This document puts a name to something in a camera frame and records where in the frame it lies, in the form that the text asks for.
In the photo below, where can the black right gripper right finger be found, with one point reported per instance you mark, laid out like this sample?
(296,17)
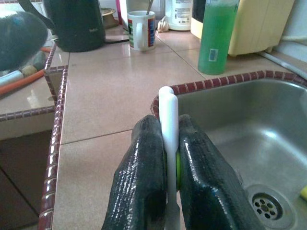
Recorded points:
(206,191)

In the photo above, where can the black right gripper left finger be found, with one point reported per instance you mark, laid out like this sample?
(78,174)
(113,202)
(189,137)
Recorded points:
(139,179)

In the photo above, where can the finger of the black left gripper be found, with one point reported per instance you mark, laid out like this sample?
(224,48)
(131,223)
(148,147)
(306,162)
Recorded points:
(21,40)

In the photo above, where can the white plastic utensil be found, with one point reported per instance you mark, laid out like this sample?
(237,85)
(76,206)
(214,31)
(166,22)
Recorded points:
(169,115)

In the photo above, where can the white tube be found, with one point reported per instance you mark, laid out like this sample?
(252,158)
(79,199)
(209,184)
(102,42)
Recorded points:
(10,78)

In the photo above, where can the black electric kettle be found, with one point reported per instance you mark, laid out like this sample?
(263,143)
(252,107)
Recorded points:
(76,24)

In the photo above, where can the small steel sink basin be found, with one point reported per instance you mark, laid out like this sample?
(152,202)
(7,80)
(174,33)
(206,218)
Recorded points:
(251,124)

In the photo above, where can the yellow flat sponge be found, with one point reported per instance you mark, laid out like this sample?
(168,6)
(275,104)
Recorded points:
(303,191)

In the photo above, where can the pink white carton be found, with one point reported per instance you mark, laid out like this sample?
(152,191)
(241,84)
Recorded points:
(121,14)

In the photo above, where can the white printed mug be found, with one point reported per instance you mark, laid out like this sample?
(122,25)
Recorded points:
(141,31)

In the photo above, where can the metal spoon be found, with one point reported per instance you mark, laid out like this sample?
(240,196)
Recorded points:
(149,7)

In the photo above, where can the garlic bulb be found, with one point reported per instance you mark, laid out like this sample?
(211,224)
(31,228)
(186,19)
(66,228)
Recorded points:
(163,24)

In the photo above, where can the green dish soap bottle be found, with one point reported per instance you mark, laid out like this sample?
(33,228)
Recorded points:
(216,36)

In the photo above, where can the large white plastic jug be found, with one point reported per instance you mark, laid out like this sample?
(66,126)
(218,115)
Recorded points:
(178,14)

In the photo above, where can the cream water purifier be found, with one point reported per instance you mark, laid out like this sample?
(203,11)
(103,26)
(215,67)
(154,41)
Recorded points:
(259,24)

